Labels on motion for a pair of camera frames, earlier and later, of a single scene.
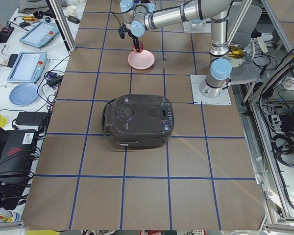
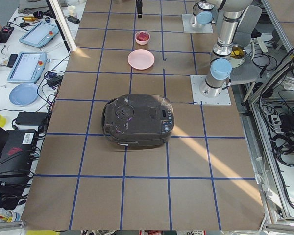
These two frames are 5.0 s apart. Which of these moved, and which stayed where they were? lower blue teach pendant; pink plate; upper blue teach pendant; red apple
Moved: red apple
Stayed: pink plate; upper blue teach pendant; lower blue teach pendant
